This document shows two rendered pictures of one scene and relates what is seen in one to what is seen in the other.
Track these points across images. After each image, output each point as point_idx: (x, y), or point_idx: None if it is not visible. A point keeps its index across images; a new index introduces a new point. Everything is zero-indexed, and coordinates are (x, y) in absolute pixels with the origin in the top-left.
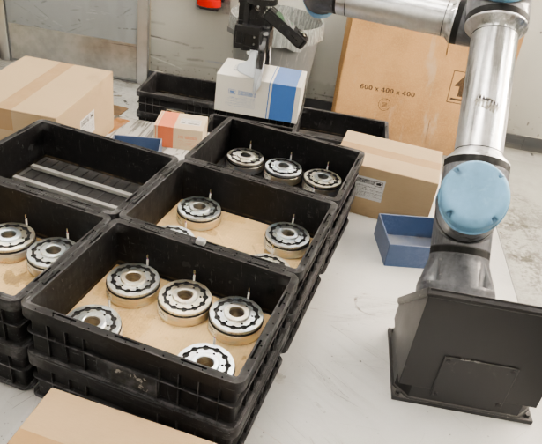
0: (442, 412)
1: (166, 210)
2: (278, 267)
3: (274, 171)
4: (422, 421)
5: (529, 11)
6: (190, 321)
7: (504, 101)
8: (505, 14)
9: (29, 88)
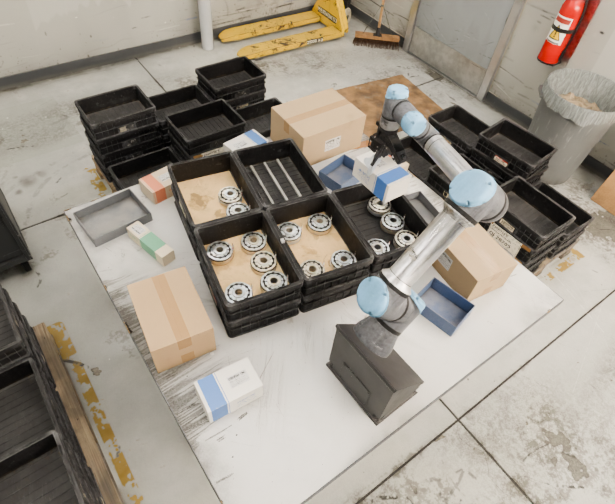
0: (341, 387)
1: (307, 214)
2: (300, 272)
3: (384, 220)
4: (327, 383)
5: (474, 214)
6: (256, 272)
7: (423, 258)
8: (452, 210)
9: (311, 113)
